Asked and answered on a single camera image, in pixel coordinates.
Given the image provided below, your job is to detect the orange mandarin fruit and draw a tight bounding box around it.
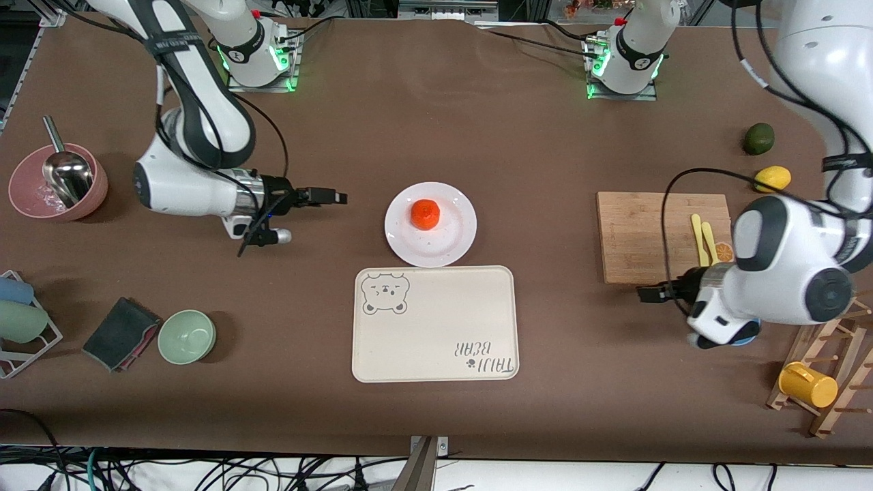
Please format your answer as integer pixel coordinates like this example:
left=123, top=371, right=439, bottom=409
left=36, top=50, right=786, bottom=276
left=410, top=199, right=441, bottom=230

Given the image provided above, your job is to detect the white round plate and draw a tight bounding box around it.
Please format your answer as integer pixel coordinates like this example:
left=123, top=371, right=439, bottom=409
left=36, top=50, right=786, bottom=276
left=384, top=181, right=477, bottom=268

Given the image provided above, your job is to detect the yellow plastic fork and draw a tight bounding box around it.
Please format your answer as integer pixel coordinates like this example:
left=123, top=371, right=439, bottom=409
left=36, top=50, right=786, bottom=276
left=701, top=221, right=720, bottom=267

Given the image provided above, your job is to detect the yellow plastic knife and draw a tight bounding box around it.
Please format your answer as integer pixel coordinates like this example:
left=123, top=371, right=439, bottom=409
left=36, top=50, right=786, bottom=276
left=691, top=213, right=711, bottom=269

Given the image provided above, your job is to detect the wooden cutting board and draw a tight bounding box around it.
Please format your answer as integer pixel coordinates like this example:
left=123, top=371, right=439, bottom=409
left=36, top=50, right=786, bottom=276
left=597, top=192, right=743, bottom=286

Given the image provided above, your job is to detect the yellow lemon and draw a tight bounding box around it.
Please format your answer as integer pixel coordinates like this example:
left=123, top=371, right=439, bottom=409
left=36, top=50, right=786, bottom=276
left=754, top=166, right=793, bottom=194

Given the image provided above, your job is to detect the yellow cup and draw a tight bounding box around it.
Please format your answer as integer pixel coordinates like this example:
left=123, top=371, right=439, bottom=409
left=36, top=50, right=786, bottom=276
left=778, top=362, right=839, bottom=409

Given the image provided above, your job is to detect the wooden cup rack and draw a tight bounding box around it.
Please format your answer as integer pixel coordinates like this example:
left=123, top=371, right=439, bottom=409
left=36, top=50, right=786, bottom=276
left=766, top=288, right=873, bottom=438

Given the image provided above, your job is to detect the dark green avocado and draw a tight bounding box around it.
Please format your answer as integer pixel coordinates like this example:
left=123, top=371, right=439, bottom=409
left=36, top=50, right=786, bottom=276
left=743, top=123, right=776, bottom=156

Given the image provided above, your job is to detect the beige bear print tray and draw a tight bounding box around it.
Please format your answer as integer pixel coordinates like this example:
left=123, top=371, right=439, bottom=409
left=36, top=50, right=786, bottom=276
left=351, top=265, right=520, bottom=384

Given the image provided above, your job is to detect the pale green bowl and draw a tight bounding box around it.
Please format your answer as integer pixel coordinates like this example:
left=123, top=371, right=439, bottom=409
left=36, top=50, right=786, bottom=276
left=158, top=310, right=217, bottom=366

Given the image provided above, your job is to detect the metal scoop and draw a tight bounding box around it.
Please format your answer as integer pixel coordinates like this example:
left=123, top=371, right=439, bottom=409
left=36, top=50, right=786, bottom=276
left=42, top=115, right=94, bottom=209

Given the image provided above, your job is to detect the dark grey folded cloth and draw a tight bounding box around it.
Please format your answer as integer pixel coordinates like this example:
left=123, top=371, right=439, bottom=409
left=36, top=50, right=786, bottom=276
left=82, top=297, right=163, bottom=373

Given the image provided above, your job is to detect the pink bowl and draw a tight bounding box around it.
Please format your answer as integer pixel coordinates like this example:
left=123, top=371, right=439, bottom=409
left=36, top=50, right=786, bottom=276
left=8, top=143, right=109, bottom=221

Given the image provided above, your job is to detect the light blue cup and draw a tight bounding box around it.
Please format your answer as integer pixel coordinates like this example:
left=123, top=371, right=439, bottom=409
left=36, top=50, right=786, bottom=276
left=0, top=277, right=35, bottom=306

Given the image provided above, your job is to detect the pale green cup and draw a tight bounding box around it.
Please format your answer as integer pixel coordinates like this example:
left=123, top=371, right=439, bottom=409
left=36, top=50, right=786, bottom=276
left=0, top=299, right=50, bottom=344

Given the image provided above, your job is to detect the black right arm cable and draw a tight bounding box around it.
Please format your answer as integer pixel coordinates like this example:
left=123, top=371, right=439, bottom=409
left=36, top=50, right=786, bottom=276
left=154, top=65, right=301, bottom=258

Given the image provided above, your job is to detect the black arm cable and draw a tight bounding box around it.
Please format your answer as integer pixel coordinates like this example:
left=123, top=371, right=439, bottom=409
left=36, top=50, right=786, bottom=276
left=660, top=0, right=873, bottom=318
left=154, top=65, right=301, bottom=258

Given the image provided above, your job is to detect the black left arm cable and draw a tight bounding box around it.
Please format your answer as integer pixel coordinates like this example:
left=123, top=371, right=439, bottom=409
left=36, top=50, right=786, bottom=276
left=660, top=0, right=873, bottom=318

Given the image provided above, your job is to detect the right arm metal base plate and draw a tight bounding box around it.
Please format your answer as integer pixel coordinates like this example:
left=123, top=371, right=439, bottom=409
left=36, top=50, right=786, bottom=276
left=226, top=30, right=301, bottom=93

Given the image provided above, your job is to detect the black base power cable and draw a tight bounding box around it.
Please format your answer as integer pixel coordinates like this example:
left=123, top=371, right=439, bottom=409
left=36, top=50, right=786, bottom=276
left=477, top=27, right=601, bottom=57
left=276, top=15, right=336, bottom=43

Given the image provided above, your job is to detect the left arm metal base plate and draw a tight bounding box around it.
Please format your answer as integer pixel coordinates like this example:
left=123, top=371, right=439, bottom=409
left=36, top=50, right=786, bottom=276
left=585, top=35, right=659, bottom=102

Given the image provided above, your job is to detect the grey metal bracket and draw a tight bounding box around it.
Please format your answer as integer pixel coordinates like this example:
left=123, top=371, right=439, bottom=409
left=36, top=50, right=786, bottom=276
left=401, top=435, right=450, bottom=491

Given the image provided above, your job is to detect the white wire rack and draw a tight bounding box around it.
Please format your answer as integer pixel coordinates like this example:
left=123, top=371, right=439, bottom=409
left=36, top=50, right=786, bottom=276
left=0, top=269, right=64, bottom=381

